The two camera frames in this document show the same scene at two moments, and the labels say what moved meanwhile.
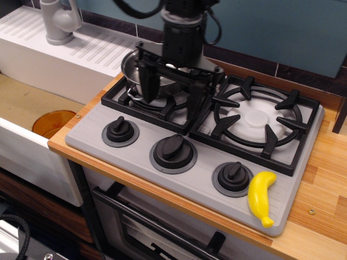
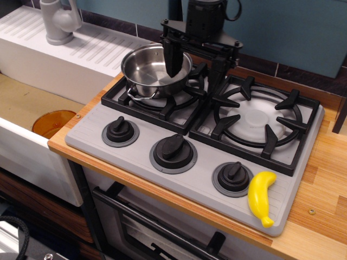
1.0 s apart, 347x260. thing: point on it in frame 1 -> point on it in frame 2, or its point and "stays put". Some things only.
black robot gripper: [181, 52] -> [204, 32]
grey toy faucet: [60, 24] stays put
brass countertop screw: [312, 211] stays put
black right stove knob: [232, 179] stays put
